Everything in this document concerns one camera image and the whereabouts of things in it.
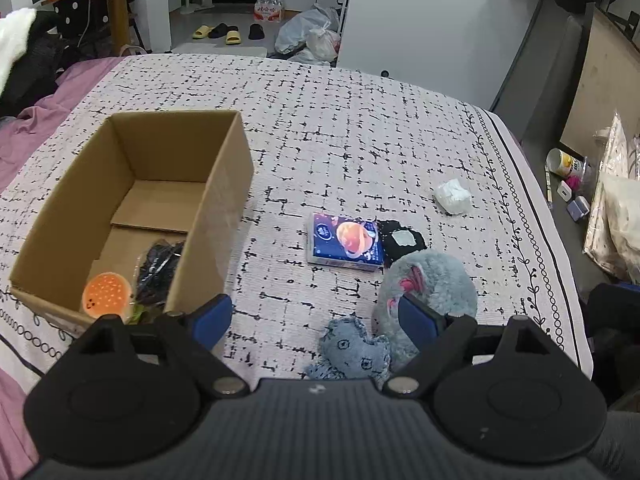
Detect brown board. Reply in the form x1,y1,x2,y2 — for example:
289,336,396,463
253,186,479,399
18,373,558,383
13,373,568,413
560,7,640,161

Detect orange burger plush toy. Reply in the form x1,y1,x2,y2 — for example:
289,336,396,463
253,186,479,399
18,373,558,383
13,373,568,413
81,272,133,320

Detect white fluffy garment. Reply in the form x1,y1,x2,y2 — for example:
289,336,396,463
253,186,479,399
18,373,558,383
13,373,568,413
0,8,38,101

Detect pile of dark clothes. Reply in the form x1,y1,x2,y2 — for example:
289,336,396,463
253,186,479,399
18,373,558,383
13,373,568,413
0,10,76,118

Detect black and white printed bedspread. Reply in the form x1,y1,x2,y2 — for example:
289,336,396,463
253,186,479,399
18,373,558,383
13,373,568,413
0,52,596,381

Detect grey plastic bag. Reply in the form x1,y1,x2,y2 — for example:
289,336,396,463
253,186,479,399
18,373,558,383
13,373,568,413
274,4,341,56

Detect white stick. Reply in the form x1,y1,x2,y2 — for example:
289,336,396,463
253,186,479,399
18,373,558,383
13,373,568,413
542,162,555,211

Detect clear plastic bag with cloth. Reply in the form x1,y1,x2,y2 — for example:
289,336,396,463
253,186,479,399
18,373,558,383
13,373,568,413
582,112,640,281

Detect white socks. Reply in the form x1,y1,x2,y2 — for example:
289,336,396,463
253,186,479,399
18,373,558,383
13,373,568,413
433,179,473,216

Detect cardboard box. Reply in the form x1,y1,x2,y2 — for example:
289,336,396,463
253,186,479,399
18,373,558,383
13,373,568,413
9,110,256,328

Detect grey bench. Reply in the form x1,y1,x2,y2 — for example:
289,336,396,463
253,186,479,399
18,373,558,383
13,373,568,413
490,0,621,281

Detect black item in plastic bag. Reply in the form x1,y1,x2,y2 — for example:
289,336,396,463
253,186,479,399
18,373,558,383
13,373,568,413
134,240,187,306

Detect pack of water bottles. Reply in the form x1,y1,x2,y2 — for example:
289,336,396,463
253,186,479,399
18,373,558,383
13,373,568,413
254,0,286,23

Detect grey fluffy plush toy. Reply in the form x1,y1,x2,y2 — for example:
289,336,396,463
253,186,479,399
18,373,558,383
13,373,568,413
376,251,478,361

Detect black polka dot bag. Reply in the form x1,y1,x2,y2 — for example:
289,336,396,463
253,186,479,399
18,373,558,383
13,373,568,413
52,0,108,38

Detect white floor mat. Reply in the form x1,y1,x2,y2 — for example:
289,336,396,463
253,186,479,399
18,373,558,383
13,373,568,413
172,41,268,58

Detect blue-grey fabric plush toy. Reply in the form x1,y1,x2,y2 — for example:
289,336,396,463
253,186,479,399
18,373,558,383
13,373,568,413
305,317,393,381

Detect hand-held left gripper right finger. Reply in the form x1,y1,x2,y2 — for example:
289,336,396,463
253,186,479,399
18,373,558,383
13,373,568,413
382,292,566,396

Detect white plastic bag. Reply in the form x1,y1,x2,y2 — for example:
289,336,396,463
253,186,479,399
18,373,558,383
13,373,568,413
305,27,342,65

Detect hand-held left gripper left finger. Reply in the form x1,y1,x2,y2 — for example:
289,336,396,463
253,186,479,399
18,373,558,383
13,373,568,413
65,294,251,398

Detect blue tissue packet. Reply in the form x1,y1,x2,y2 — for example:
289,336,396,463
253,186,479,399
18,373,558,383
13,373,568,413
306,211,386,272

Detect white and yellow cup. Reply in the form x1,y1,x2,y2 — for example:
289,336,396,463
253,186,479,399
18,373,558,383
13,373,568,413
545,148,588,178

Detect black sock with grey patch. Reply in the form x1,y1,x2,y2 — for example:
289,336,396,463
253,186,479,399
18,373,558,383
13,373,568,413
376,219,427,263

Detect round table with yellow edge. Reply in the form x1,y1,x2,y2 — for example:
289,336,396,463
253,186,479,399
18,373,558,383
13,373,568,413
32,0,183,56

